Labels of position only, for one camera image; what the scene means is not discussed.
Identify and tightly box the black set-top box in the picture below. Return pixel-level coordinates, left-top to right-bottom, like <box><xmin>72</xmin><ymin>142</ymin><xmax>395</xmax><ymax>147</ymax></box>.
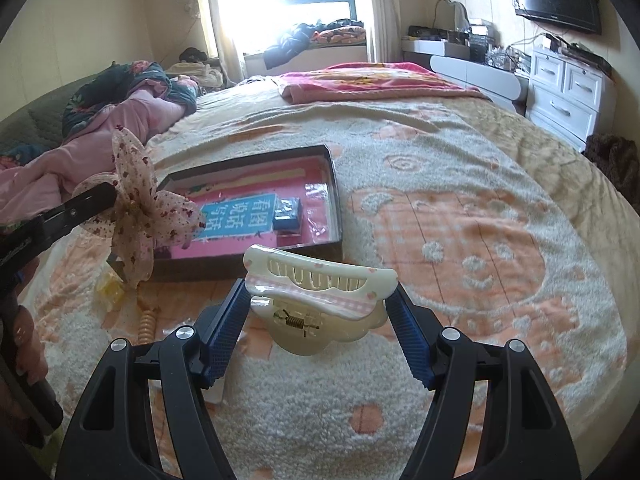
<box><xmin>562</xmin><ymin>45</ymin><xmax>613</xmax><ymax>73</ymax></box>

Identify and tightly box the yellow hair tie packet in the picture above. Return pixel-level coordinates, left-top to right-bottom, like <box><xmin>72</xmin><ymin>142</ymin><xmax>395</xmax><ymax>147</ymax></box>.
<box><xmin>97</xmin><ymin>270</ymin><xmax>126</xmax><ymax>316</ymax></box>

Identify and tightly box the cream garment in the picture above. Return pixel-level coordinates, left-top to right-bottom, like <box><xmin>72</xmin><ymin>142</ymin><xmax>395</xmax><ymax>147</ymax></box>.
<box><xmin>165</xmin><ymin>61</ymin><xmax>224</xmax><ymax>93</ymax></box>

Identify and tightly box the orange spiral hair tie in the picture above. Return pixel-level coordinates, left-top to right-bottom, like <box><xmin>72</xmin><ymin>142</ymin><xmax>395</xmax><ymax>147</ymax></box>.
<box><xmin>137</xmin><ymin>297</ymin><xmax>161</xmax><ymax>346</ymax></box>

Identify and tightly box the small blue box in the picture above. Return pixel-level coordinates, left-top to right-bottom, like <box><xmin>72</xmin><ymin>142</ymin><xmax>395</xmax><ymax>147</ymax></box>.
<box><xmin>272</xmin><ymin>197</ymin><xmax>305</xmax><ymax>236</ymax></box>

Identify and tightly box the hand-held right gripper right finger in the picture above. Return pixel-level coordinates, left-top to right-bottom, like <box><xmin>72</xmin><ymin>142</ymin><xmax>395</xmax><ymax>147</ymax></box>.
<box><xmin>385</xmin><ymin>287</ymin><xmax>583</xmax><ymax>480</ymax></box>

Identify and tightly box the clear plastic packet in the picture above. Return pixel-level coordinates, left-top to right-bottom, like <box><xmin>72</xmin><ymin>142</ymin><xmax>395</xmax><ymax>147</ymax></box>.
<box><xmin>304</xmin><ymin>183</ymin><xmax>333</xmax><ymax>248</ymax></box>

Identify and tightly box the cream hair claw clip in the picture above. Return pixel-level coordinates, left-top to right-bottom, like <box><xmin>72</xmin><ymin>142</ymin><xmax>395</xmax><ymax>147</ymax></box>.
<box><xmin>243</xmin><ymin>244</ymin><xmax>399</xmax><ymax>356</ymax></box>

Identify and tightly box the pink quilt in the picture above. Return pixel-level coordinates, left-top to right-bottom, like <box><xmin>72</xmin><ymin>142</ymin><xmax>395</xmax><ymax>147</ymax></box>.
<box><xmin>0</xmin><ymin>87</ymin><xmax>196</xmax><ymax>226</ymax></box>

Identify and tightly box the cream curtain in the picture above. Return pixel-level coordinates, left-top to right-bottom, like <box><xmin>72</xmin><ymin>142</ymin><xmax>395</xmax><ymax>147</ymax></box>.
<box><xmin>365</xmin><ymin>0</ymin><xmax>403</xmax><ymax>63</ymax></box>
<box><xmin>182</xmin><ymin>0</ymin><xmax>246</xmax><ymax>78</ymax></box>

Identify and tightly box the pile of clothes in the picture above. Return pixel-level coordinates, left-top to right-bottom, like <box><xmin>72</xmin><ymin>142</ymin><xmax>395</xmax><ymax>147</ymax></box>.
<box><xmin>262</xmin><ymin>19</ymin><xmax>367</xmax><ymax>68</ymax></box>

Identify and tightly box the white drawer chest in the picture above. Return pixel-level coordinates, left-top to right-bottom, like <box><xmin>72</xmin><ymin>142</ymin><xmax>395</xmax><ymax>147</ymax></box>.
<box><xmin>525</xmin><ymin>42</ymin><xmax>618</xmax><ymax>153</ymax></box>

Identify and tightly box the blue printed card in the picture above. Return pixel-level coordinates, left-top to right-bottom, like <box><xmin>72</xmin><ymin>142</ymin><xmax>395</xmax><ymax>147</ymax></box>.
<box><xmin>192</xmin><ymin>191</ymin><xmax>278</xmax><ymax>243</ymax></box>

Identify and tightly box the tangle of cables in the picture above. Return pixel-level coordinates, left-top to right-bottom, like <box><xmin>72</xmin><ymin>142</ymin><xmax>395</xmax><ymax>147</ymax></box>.
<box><xmin>485</xmin><ymin>45</ymin><xmax>531</xmax><ymax>71</ymax></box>

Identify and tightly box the dark shallow cardboard box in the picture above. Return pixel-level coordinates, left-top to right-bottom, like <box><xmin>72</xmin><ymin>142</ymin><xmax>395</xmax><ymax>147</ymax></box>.
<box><xmin>145</xmin><ymin>144</ymin><xmax>343</xmax><ymax>283</ymax></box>

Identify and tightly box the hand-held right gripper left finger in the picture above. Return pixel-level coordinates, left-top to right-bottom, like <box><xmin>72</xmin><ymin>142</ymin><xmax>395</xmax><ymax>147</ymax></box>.
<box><xmin>55</xmin><ymin>277</ymin><xmax>251</xmax><ymax>480</ymax></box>

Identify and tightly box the brown fuzzy cloth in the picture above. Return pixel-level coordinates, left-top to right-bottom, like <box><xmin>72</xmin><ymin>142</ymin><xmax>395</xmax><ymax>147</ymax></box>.
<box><xmin>585</xmin><ymin>134</ymin><xmax>640</xmax><ymax>196</ymax></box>

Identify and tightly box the green quilted cover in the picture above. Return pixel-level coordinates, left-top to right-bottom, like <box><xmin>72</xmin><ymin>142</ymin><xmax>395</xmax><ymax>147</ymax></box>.
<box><xmin>0</xmin><ymin>72</ymin><xmax>101</xmax><ymax>156</ymax></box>

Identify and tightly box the floral fabric bow hair clip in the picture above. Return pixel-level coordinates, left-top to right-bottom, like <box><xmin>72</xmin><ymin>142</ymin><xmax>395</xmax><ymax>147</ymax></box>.
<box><xmin>80</xmin><ymin>127</ymin><xmax>207</xmax><ymax>291</ymax></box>

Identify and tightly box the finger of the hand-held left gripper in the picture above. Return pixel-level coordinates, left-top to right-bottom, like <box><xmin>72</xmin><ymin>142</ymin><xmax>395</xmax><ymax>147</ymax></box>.
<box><xmin>34</xmin><ymin>181</ymin><xmax>119</xmax><ymax>243</ymax></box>

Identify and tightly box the person's left hand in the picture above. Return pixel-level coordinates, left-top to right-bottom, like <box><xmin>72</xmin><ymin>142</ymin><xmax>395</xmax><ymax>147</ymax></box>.
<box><xmin>14</xmin><ymin>305</ymin><xmax>49</xmax><ymax>387</ymax></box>

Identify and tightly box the pink folded blanket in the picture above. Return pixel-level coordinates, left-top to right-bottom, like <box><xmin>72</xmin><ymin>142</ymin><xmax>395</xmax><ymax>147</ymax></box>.
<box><xmin>277</xmin><ymin>61</ymin><xmax>493</xmax><ymax>106</ymax></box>

